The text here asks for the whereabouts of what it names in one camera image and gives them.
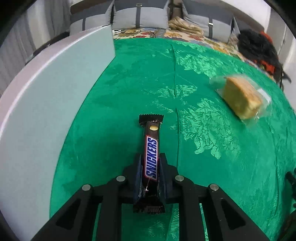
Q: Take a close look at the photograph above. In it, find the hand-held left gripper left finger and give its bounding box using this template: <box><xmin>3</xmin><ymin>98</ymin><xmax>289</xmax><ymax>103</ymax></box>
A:
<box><xmin>30</xmin><ymin>153</ymin><xmax>142</xmax><ymax>241</ymax></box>

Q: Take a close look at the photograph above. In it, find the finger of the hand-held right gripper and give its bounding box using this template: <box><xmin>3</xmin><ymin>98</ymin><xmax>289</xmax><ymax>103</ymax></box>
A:
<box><xmin>285</xmin><ymin>171</ymin><xmax>296</xmax><ymax>186</ymax></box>

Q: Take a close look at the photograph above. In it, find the dark chair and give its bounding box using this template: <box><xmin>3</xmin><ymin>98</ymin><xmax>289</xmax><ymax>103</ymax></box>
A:
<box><xmin>275</xmin><ymin>65</ymin><xmax>292</xmax><ymax>91</ymax></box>

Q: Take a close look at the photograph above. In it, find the red fleece garment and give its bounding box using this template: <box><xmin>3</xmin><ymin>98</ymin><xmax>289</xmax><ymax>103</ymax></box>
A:
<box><xmin>251</xmin><ymin>31</ymin><xmax>278</xmax><ymax>75</ymax></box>

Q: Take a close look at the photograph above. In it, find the beige folded cloth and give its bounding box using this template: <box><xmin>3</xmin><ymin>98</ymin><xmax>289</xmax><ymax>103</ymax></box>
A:
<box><xmin>168</xmin><ymin>16</ymin><xmax>204</xmax><ymax>36</ymax></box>

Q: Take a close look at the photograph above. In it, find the grey two-tone pillow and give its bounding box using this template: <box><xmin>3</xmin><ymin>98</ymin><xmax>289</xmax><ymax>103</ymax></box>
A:
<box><xmin>112</xmin><ymin>0</ymin><xmax>169</xmax><ymax>30</ymax></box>
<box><xmin>228</xmin><ymin>17</ymin><xmax>241</xmax><ymax>47</ymax></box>
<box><xmin>184</xmin><ymin>0</ymin><xmax>234</xmax><ymax>44</ymax></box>
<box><xmin>69</xmin><ymin>2</ymin><xmax>114</xmax><ymax>36</ymax></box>

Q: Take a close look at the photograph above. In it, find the grey curtain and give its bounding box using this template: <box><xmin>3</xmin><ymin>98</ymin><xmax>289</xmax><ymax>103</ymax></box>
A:
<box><xmin>0</xmin><ymin>0</ymin><xmax>70</xmax><ymax>93</ymax></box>

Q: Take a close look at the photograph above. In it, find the white cardboard box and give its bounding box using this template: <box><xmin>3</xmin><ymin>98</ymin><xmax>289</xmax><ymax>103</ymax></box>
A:
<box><xmin>0</xmin><ymin>24</ymin><xmax>116</xmax><ymax>241</ymax></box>

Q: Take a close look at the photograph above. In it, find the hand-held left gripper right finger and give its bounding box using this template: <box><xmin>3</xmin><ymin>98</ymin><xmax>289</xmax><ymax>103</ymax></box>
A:
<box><xmin>159</xmin><ymin>153</ymin><xmax>271</xmax><ymax>241</ymax></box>

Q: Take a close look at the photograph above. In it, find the black jacket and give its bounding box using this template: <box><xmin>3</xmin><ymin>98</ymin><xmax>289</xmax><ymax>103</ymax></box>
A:
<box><xmin>238</xmin><ymin>30</ymin><xmax>281</xmax><ymax>70</ymax></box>

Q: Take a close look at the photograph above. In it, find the green patterned blanket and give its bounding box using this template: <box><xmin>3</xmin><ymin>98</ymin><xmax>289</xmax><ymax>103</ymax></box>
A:
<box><xmin>50</xmin><ymin>37</ymin><xmax>296</xmax><ymax>241</ymax></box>

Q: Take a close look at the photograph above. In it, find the brown chocolate bar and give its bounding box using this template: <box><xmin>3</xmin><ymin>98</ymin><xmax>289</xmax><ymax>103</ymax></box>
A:
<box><xmin>133</xmin><ymin>113</ymin><xmax>166</xmax><ymax>214</ymax></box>

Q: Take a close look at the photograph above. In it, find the clear cake packet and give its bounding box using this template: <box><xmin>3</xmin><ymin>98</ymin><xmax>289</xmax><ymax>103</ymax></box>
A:
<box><xmin>209</xmin><ymin>74</ymin><xmax>272</xmax><ymax>127</ymax></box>

